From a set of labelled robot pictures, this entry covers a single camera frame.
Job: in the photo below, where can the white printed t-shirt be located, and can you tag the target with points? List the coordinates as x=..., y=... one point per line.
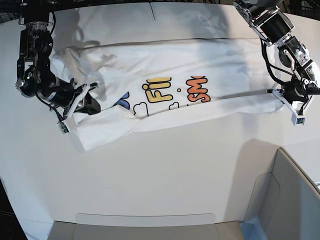
x=150, y=86

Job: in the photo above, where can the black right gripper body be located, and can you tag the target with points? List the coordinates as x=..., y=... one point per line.
x=67, y=96

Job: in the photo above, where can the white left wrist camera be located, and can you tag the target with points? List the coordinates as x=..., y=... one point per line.
x=298, y=119

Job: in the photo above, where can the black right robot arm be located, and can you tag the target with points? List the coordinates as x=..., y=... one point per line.
x=34, y=75

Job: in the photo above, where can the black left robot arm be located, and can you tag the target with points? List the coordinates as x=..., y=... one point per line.
x=274, y=29

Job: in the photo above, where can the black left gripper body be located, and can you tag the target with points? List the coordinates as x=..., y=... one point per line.
x=298, y=103

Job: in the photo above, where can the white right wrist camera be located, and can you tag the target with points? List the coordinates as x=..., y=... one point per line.
x=66, y=127

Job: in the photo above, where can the grey cardboard box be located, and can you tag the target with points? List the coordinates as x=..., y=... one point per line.
x=284, y=205

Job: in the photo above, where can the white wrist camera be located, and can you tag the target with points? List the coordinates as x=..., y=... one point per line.
x=298, y=119
x=66, y=127

